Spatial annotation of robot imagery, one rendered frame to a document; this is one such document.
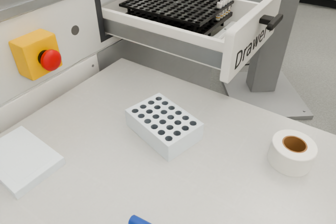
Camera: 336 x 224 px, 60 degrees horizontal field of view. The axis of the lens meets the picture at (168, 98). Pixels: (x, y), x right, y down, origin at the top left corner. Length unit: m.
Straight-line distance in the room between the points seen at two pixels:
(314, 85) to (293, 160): 1.77
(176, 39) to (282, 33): 1.23
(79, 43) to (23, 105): 0.18
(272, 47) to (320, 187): 1.35
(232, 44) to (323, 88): 1.74
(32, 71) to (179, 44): 0.29
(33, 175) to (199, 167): 0.26
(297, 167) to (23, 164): 0.43
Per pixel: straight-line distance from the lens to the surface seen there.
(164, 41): 0.64
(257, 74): 1.88
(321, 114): 1.99
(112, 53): 0.79
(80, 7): 0.69
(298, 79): 2.27
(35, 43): 0.58
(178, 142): 0.49
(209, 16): 0.67
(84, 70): 0.74
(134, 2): 0.75
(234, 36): 0.53
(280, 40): 1.81
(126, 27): 0.69
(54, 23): 0.65
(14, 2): 0.60
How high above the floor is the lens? 1.14
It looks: 37 degrees down
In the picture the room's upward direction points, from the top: straight up
